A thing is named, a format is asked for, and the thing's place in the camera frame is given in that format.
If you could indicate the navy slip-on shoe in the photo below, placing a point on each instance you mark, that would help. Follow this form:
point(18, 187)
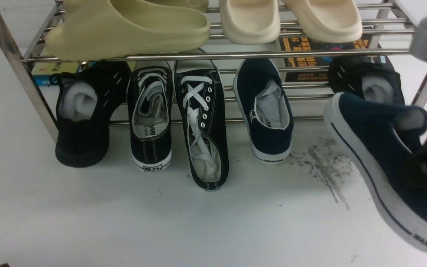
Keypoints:
point(379, 138)
point(265, 108)

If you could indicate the steel shoe rack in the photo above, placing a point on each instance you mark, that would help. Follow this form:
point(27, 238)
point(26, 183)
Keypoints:
point(22, 65)

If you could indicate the black knit sneaker right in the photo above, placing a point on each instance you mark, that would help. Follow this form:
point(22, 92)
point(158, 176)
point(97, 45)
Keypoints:
point(371, 78)

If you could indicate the black knit sneaker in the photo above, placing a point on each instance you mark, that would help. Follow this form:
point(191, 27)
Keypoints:
point(371, 78)
point(85, 105)

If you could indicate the black orange printed book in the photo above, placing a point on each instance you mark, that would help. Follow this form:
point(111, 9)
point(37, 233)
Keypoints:
point(310, 68)

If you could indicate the cream foam slipper right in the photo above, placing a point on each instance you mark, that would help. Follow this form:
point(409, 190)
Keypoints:
point(330, 21)

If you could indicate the cream foam slipper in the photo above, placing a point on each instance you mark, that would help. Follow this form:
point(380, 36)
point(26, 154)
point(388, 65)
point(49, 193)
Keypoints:
point(330, 21)
point(250, 21)

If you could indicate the cream foam slipper left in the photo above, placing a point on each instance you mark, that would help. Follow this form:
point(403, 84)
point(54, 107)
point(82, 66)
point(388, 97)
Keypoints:
point(250, 21)

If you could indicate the black canvas sneaker tilted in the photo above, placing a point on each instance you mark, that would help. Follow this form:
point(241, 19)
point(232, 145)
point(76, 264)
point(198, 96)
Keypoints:
point(201, 101)

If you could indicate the black canvas sneaker upright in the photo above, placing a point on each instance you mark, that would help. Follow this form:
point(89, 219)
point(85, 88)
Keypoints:
point(149, 98)

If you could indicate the black knit sneaker left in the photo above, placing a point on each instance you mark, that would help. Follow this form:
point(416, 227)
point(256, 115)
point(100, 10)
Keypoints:
point(85, 105)

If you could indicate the olive green foam slipper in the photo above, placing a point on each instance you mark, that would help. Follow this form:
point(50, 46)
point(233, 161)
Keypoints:
point(107, 29)

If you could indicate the yellow blue book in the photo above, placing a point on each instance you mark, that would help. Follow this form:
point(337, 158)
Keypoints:
point(42, 71)

